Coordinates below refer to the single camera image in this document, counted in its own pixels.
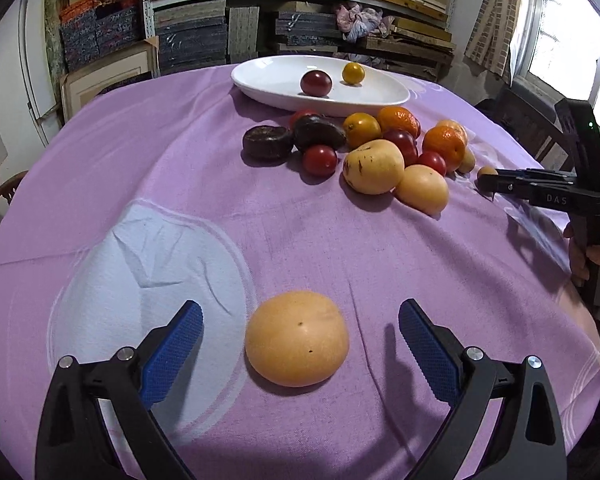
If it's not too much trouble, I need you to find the white board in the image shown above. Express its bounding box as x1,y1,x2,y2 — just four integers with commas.
17,0,63,121

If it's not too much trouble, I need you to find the pale yellow round fruit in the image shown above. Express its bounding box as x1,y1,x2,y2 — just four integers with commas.
435,119,468,141

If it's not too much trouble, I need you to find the peach-coloured round fruit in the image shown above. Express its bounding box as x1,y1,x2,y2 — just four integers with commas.
244,290,351,388
394,164,450,214

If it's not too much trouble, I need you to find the white oval plate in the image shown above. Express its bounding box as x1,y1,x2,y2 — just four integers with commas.
230,55,412,118

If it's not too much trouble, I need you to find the red cherry tomato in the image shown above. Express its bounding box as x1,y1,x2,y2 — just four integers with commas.
302,144,339,177
289,109,321,128
417,150,448,177

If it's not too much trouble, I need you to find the purple printed tablecloth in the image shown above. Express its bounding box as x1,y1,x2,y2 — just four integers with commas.
0,65,600,480

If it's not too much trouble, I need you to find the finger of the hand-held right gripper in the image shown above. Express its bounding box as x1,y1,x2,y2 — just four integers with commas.
496,168,578,187
478,176,532,205

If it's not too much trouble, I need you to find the green marbled board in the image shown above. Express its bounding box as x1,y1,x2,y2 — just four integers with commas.
44,0,70,77

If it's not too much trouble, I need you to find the dark red plum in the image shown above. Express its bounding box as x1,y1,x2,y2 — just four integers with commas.
300,70,334,97

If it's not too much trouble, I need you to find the stack of dark grey boxes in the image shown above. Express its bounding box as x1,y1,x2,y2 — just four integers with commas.
275,10,346,56

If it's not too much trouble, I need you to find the yellow tomato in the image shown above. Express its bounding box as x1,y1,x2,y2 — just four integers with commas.
343,112,382,149
342,62,366,86

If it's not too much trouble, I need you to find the stack of yellow wooden boxes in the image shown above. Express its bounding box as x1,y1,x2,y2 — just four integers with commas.
352,0,456,66

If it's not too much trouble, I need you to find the brick pattern curtain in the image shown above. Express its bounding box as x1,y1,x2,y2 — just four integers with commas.
465,0,541,86

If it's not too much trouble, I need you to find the yellow speckled pear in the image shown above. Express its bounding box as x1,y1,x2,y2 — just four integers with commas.
342,139,406,196

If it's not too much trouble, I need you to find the dark wooden chair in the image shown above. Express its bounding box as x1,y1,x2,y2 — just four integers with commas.
475,85,581,171

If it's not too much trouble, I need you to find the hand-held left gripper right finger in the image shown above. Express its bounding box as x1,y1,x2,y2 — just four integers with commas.
398,298,567,480

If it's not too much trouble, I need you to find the bright window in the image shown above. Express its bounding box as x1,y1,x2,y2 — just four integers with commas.
510,0,600,116

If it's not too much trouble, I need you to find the dark purple fruit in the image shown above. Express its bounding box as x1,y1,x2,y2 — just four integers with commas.
293,115,347,151
242,125,295,162

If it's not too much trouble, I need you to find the tan picture frame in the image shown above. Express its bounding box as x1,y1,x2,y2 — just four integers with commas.
60,40,158,121

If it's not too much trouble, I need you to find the person's right hand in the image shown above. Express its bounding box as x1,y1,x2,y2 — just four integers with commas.
562,222,600,287

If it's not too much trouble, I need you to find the stack of blue orange boxes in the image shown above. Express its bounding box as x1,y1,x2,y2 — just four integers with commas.
57,0,143,73

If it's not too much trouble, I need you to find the metal shelving unit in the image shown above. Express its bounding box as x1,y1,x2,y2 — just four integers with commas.
140,0,461,77

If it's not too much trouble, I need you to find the pink white cloth bundle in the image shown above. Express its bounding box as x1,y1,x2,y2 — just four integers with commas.
335,2,396,43

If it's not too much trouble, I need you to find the orange mandarin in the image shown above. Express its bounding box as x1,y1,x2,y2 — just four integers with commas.
422,125,467,172
377,106,422,139

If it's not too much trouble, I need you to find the large dark red tomato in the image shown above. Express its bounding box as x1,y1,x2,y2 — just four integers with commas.
383,128,419,167

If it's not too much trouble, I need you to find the grey woven upright box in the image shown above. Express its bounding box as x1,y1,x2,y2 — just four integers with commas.
228,6,260,63

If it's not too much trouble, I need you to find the stack of dark blue boxes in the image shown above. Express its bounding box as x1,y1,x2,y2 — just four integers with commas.
155,2,228,73

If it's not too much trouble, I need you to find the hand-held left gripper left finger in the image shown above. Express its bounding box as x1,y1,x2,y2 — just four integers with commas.
35,300,204,480

